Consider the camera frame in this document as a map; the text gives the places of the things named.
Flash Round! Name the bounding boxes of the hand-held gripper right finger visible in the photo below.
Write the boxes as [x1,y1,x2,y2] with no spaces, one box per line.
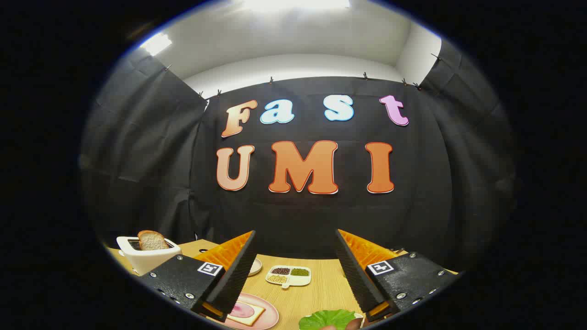
[335,229,459,322]

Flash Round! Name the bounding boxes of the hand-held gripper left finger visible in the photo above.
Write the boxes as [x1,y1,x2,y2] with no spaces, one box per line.
[139,231,257,323]

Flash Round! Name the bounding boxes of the green lettuce leaf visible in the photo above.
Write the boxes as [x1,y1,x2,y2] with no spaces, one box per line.
[299,309,363,330]

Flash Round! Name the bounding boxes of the toasted bread slice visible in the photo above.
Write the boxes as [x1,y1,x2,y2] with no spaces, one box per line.
[138,230,170,251]

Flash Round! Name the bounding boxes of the pink ham slice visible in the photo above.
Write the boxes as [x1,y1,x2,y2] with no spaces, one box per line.
[229,303,255,319]

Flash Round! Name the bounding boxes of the white square bread slice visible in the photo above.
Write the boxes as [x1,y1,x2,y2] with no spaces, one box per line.
[227,302,266,327]

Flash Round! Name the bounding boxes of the pink round plate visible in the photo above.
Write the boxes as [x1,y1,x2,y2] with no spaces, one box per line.
[216,292,279,330]

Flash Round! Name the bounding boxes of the white divided dish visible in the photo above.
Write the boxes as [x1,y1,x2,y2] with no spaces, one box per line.
[266,265,312,290]

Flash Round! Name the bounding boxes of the black backdrop cloth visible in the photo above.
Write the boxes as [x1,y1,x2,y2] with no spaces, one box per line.
[79,39,519,275]

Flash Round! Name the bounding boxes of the white toaster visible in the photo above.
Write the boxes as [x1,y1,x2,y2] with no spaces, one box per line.
[116,236,183,276]

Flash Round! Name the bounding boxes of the ceiling light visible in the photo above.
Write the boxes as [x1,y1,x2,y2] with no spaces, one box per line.
[241,0,351,13]
[140,32,173,56]

